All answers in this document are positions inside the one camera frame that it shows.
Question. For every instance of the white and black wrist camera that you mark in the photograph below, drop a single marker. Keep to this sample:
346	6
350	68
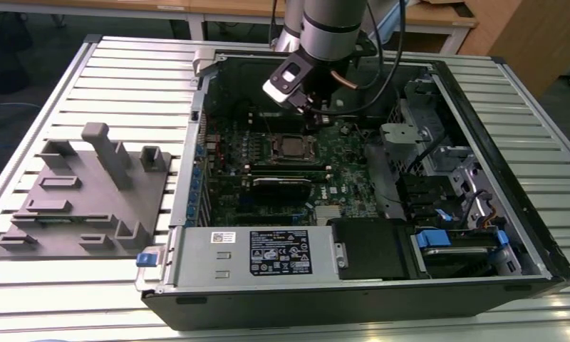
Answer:
277	92

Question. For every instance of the silver CPU chip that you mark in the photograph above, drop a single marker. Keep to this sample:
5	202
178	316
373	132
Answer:
294	147

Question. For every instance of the black graphics card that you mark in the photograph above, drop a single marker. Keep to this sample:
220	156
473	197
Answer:
280	194

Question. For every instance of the black open PC case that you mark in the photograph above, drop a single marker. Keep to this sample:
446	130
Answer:
313	310

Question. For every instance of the silver drive cage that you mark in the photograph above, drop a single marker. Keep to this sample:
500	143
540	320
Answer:
398	135

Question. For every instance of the silver chipset heat sink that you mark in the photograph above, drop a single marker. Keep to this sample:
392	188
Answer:
328	213

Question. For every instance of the green motherboard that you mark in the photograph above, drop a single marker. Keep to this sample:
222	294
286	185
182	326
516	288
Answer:
346	189

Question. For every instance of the grey parts rack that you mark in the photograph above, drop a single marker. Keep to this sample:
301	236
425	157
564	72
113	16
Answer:
89	199

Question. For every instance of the black RAM slot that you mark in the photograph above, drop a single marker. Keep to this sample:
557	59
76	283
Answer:
285	166

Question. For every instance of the green RAM stick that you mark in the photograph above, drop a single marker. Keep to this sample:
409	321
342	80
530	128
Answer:
289	174

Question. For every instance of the wooden cabinet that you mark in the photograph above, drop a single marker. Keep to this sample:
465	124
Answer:
537	35

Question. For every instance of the black disk bay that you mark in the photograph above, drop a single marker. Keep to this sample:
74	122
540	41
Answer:
422	192

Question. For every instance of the CPU socket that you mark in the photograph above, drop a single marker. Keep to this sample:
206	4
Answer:
274	160

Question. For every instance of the copper curved tube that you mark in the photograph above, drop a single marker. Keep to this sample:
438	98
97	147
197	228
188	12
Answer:
344	82

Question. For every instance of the blue case latch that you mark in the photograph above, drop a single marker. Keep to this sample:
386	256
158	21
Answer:
146	260

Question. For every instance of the hard disk in blue carrier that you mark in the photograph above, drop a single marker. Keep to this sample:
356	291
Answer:
432	238

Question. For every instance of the wooden desk white legs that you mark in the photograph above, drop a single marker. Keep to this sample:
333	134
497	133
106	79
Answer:
76	3
452	19

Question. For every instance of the silver power supply unit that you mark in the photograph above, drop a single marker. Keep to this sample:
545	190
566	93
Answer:
209	256

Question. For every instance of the black office chair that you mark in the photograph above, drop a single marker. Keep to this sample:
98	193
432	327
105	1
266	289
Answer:
4	53

